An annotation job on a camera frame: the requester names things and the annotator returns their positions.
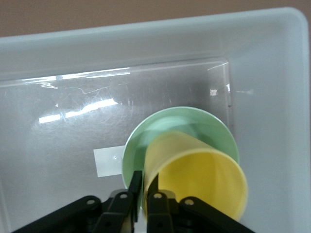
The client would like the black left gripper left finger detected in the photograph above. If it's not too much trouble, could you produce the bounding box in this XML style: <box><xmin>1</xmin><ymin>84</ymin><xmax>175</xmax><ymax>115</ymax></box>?
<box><xmin>12</xmin><ymin>170</ymin><xmax>144</xmax><ymax>233</ymax></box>

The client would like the white square sticker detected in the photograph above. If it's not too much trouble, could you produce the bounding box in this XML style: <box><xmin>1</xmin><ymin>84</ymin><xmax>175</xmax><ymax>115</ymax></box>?
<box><xmin>93</xmin><ymin>145</ymin><xmax>126</xmax><ymax>177</ymax></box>

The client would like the mint green bowl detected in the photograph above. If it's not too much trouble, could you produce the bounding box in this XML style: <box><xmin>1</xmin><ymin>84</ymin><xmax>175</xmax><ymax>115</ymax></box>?
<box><xmin>121</xmin><ymin>106</ymin><xmax>241</xmax><ymax>209</ymax></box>

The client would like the clear plastic box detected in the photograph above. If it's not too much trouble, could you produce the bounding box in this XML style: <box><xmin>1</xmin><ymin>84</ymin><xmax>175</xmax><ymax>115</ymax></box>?
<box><xmin>0</xmin><ymin>6</ymin><xmax>311</xmax><ymax>233</ymax></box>

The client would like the brown table cover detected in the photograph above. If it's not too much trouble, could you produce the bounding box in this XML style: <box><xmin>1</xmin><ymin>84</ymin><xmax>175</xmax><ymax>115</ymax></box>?
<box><xmin>0</xmin><ymin>0</ymin><xmax>311</xmax><ymax>38</ymax></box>

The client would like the yellow plastic cup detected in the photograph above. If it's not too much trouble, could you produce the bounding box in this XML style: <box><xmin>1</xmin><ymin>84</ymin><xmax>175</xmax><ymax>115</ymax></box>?
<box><xmin>135</xmin><ymin>130</ymin><xmax>249</xmax><ymax>233</ymax></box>

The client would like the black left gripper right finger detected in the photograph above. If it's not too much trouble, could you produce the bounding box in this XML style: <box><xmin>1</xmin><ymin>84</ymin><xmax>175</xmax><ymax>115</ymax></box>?
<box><xmin>145</xmin><ymin>172</ymin><xmax>256</xmax><ymax>233</ymax></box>

